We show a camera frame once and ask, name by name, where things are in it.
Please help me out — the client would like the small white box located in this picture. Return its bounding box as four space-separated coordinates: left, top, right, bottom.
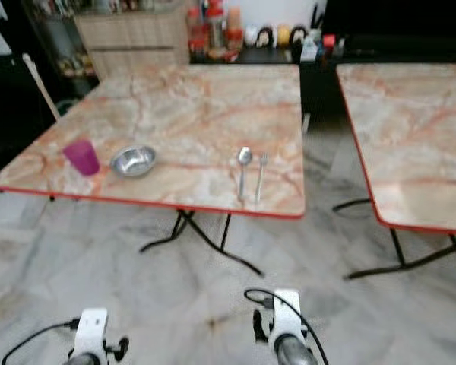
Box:
302 36 321 62

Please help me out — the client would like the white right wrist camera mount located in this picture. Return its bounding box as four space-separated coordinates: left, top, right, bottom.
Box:
268 289 307 354

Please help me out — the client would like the large red lid clear jar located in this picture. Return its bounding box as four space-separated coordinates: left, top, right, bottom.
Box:
205 0 227 59

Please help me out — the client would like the steel fork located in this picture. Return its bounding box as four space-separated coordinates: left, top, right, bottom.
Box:
255 154 268 205

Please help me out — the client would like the wooden stick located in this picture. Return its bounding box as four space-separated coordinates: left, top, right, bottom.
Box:
23 53 62 122

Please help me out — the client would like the yellow round figurine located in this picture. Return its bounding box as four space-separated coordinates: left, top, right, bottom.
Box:
275 24 292 48

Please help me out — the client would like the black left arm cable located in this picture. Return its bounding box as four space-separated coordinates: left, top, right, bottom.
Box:
2 319 81 365

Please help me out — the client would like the black television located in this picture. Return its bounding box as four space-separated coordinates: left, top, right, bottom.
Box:
323 0 456 35

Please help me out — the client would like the black round figurine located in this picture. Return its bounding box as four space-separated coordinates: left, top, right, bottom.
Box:
258 27 275 48
291 25 309 48

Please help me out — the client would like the purple plastic cup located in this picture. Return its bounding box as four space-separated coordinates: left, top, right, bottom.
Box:
62 139 100 177

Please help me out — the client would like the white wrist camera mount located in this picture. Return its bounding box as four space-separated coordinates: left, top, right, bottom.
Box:
268 289 307 354
74 307 109 362

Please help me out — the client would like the stainless steel bowl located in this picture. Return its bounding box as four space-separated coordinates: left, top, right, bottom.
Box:
110 145 157 179

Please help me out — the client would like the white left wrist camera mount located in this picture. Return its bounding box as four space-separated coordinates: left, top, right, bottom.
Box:
74 307 109 362

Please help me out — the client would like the small red lid jar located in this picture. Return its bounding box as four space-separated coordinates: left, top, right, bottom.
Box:
186 6 206 59

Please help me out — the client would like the dark glass display shelf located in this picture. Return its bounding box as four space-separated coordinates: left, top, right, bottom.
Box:
23 0 100 78

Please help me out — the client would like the marble folding table red edge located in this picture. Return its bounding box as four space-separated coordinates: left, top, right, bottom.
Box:
0 65 306 277
332 63 456 281

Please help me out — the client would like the light wooden cabinet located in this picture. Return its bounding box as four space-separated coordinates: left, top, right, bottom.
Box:
74 5 192 77

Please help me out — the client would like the steel spoon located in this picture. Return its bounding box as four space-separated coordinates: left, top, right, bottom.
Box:
237 147 253 202

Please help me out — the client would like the orange lid jar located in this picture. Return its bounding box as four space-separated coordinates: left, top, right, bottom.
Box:
226 6 244 51

